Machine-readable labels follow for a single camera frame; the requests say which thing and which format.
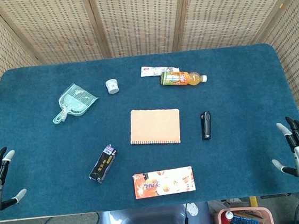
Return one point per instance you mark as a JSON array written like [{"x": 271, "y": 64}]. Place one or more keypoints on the black stapler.
[{"x": 206, "y": 125}]

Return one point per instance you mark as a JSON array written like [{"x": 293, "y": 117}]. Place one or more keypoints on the yellow spiral notebook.
[{"x": 155, "y": 126}]

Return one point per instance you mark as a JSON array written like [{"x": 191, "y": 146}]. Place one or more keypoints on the pink storage basket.
[{"x": 243, "y": 218}]

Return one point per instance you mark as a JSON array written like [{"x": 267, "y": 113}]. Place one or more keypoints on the black snack packet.
[{"x": 103, "y": 163}]

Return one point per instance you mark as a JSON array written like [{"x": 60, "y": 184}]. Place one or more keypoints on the clear plastic dustpan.
[{"x": 75, "y": 102}]

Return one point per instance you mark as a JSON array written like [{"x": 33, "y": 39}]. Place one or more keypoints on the orange snack box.
[{"x": 164, "y": 182}]

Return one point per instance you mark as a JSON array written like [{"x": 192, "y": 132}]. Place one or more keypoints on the orange juice bottle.
[{"x": 182, "y": 78}]

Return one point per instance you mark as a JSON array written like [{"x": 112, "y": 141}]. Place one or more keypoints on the small white jar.
[{"x": 112, "y": 87}]

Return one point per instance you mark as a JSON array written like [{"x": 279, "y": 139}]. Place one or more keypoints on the blue table mat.
[{"x": 146, "y": 133}]

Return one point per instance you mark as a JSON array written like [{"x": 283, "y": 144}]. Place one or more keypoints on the white toothpaste tube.
[{"x": 155, "y": 70}]

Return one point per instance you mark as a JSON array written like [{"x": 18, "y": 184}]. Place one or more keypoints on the woven bamboo folding screen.
[{"x": 139, "y": 19}]

